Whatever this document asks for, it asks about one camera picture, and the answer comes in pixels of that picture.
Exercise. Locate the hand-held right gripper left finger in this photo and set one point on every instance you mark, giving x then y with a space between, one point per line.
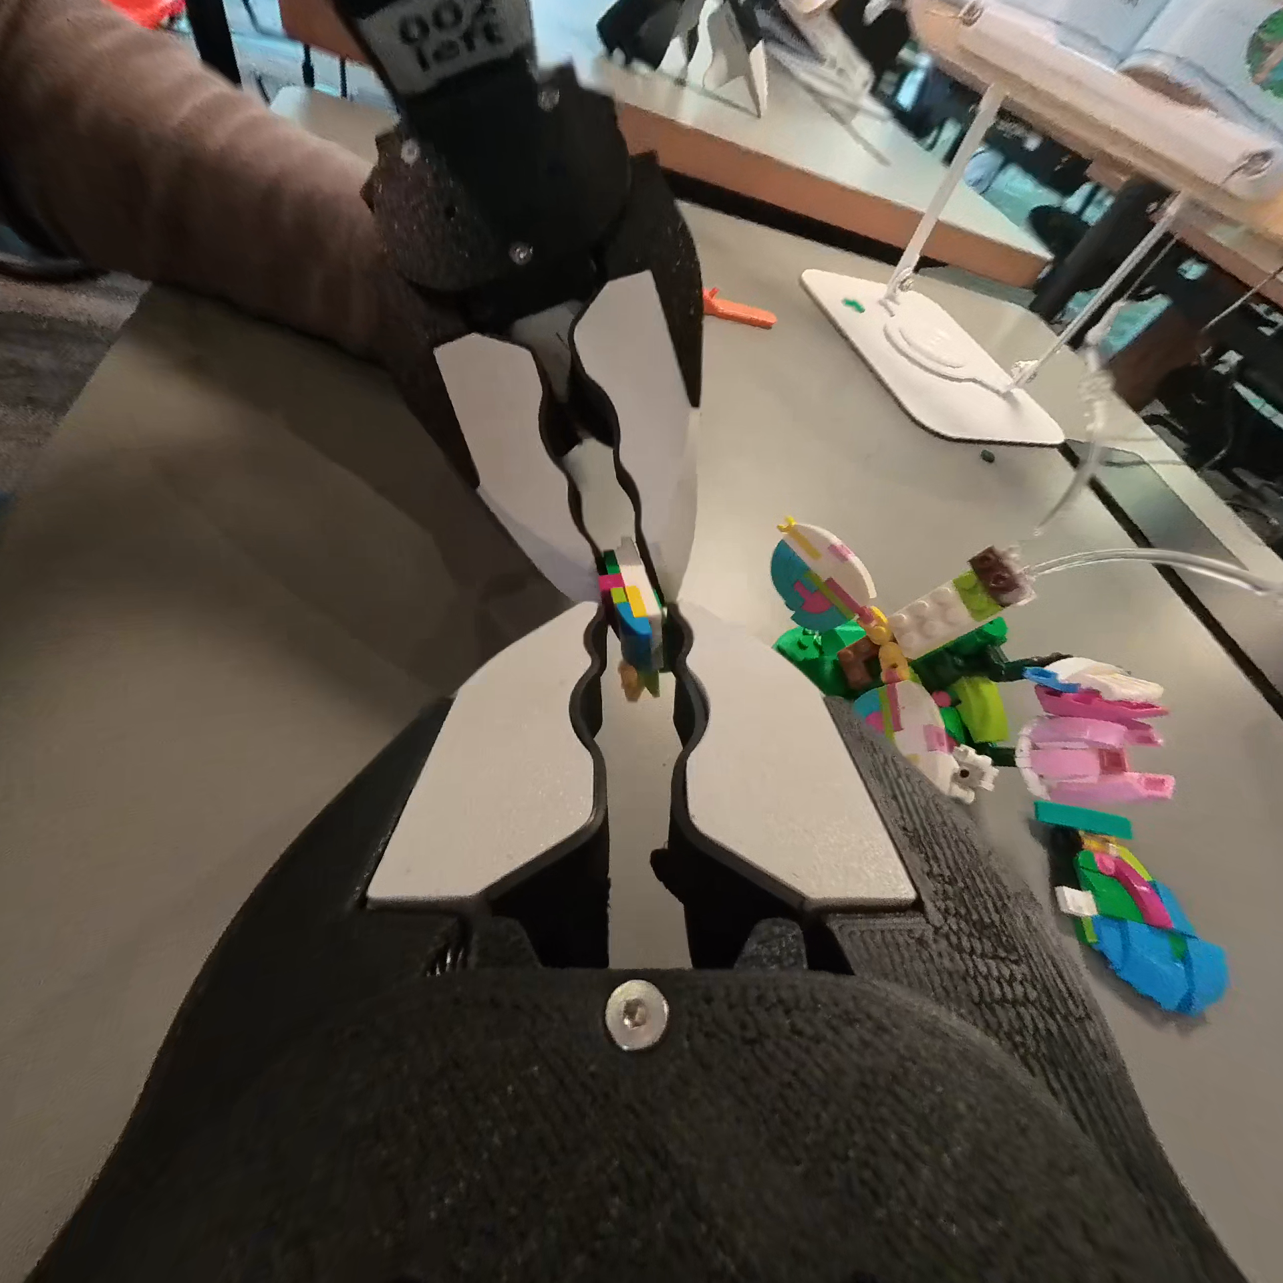
501 791

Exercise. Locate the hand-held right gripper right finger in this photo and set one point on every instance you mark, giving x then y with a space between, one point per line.
781 791

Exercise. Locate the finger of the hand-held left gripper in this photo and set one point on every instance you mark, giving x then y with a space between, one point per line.
501 430
647 401

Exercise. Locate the small multicoloured lego wing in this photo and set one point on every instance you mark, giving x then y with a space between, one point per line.
633 601

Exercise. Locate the person's left forearm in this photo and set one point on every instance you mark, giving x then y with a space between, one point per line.
150 150

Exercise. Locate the lego butterfly model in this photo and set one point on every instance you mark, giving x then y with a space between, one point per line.
931 621

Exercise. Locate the pink lego flower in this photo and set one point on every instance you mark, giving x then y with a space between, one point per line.
1092 741

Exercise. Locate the blue lego wing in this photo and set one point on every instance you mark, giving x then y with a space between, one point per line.
1153 952

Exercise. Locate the lego instruction booklet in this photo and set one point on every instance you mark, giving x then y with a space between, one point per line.
1193 40

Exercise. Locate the orange brick separator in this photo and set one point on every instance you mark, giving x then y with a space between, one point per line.
741 313

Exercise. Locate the white folded card stand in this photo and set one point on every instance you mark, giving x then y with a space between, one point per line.
736 50

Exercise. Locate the grey table with wooden edge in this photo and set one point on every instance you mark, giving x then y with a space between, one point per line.
801 170

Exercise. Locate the white desk lamp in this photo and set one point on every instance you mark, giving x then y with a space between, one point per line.
931 350

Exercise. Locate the clear plastic tube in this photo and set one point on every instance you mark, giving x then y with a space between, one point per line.
1080 471
1153 563

